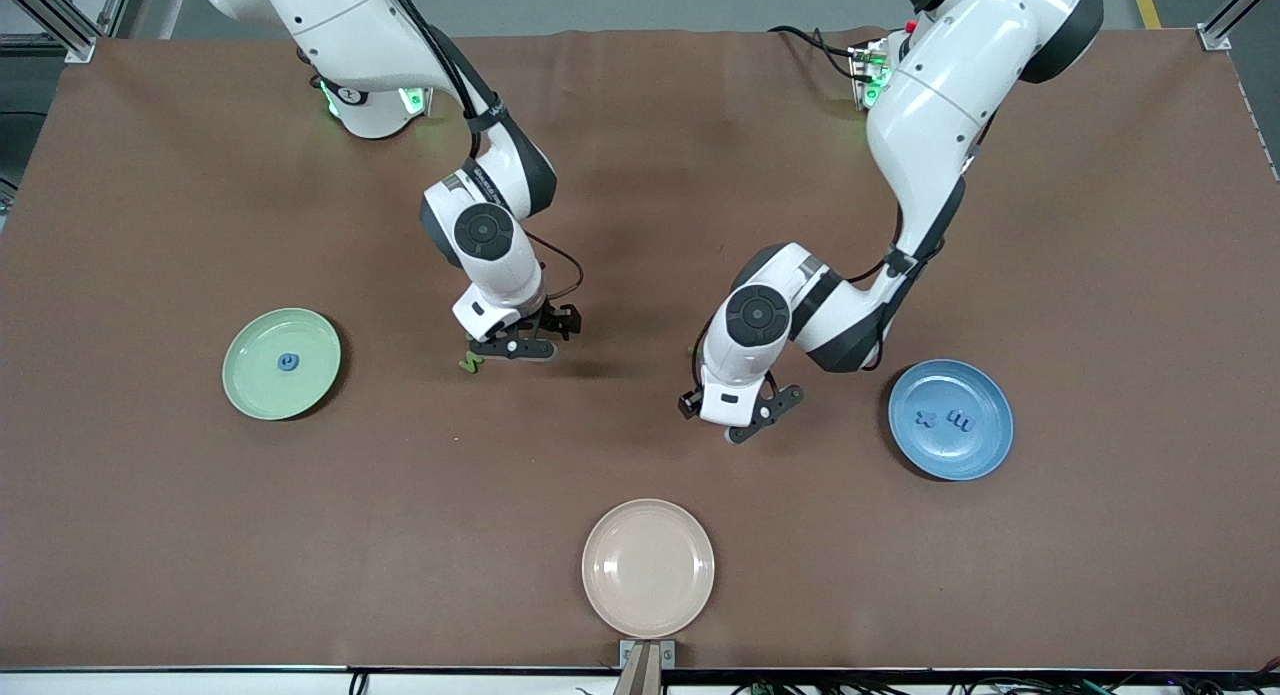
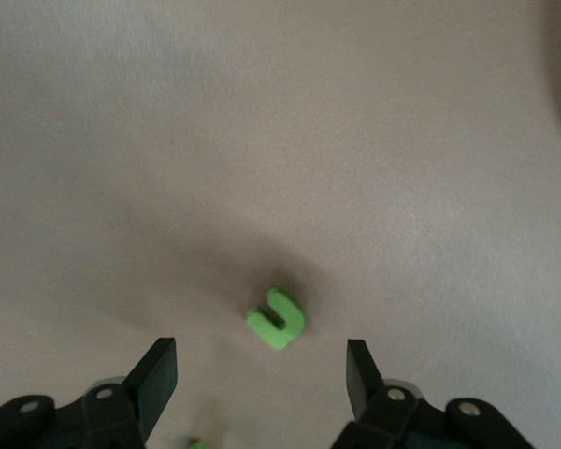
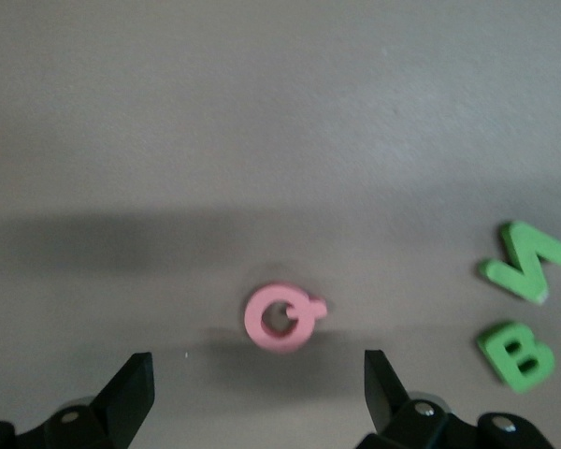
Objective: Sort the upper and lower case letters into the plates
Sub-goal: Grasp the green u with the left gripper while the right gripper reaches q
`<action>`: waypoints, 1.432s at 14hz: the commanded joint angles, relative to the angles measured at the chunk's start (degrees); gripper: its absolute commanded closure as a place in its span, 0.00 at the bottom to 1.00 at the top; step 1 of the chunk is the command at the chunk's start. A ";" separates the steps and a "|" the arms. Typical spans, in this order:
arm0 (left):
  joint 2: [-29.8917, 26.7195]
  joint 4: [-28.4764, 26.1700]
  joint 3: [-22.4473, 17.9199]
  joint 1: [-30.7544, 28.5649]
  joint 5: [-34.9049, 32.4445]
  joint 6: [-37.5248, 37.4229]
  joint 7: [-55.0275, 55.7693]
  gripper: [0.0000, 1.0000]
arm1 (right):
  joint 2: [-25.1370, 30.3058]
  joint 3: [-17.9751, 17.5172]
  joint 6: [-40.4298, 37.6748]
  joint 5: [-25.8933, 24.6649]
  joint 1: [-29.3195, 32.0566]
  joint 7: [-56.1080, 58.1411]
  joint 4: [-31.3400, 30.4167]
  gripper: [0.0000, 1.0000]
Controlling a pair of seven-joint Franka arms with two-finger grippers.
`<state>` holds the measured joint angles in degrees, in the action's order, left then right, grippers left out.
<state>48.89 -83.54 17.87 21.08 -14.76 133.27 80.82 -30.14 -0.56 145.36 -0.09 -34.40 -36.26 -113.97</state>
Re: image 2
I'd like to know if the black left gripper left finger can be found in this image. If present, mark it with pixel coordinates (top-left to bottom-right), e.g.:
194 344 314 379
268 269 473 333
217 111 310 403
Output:
0 337 179 449

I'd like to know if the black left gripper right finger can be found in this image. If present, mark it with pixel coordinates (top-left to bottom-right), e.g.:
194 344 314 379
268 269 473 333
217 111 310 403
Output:
340 339 534 449

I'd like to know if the dark green foam letter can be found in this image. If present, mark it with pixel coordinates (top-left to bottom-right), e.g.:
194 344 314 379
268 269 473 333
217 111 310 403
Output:
177 434 211 449

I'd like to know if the lime green letter u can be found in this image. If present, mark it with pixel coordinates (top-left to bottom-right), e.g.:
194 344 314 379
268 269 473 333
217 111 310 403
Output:
246 287 307 352

